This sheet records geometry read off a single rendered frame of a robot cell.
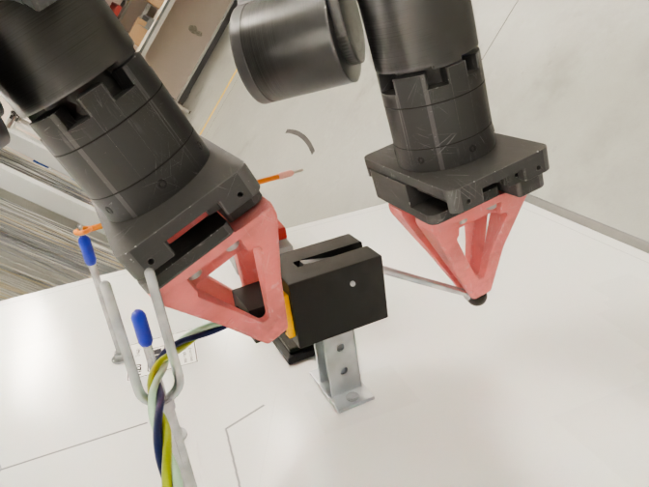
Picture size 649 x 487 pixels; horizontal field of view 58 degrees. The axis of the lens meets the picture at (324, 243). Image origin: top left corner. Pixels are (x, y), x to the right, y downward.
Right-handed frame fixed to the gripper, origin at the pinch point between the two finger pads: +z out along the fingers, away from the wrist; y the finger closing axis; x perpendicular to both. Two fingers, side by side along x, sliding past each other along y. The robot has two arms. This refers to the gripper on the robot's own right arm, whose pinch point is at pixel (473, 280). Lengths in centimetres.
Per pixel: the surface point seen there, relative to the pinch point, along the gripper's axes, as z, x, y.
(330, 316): -4.0, -10.4, 2.4
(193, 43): 33, 128, -813
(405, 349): 3.2, -5.5, -1.1
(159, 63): 42, 76, -814
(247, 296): -6.3, -14.0, 0.3
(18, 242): 4, -37, -70
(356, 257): -6.2, -7.8, 1.7
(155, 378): -8.1, -19.4, 7.0
